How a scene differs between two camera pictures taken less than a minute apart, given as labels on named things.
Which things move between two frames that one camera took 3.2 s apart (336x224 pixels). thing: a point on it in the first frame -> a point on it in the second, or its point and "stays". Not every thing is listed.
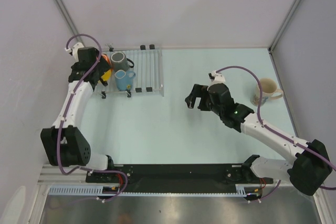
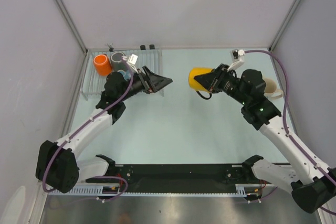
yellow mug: x=106 y=76 -> x=195 y=84
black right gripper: x=198 y=90 -> x=212 y=80
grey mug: x=119 y=61 stays
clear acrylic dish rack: x=148 y=66 stays
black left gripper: x=103 y=65 -> x=150 y=82
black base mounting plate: x=177 y=177 stays
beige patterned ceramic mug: x=270 y=91 stays
